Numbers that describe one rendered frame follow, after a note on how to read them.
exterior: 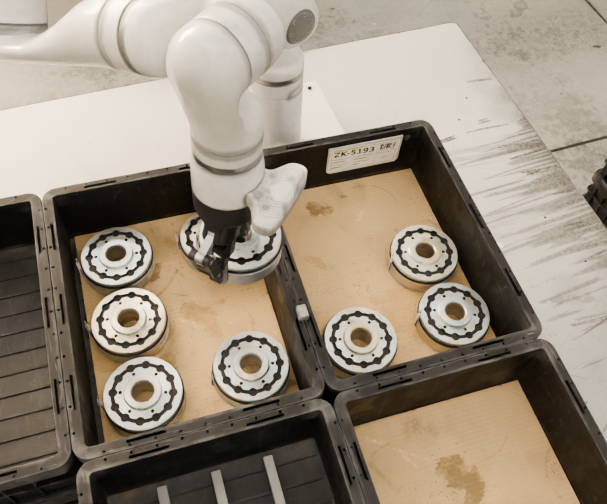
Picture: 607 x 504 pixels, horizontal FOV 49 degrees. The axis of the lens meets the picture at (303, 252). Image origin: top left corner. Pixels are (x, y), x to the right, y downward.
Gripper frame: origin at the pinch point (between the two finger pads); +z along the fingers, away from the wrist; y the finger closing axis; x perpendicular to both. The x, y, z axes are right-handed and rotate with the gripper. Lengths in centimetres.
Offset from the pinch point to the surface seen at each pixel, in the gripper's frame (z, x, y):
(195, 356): 17.9, -1.9, 6.2
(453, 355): 7.0, 29.6, -4.5
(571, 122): 95, 49, -165
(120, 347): 15.0, -10.6, 10.8
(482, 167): 29, 24, -59
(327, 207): 16.9, 3.9, -26.1
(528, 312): 6.6, 36.7, -14.9
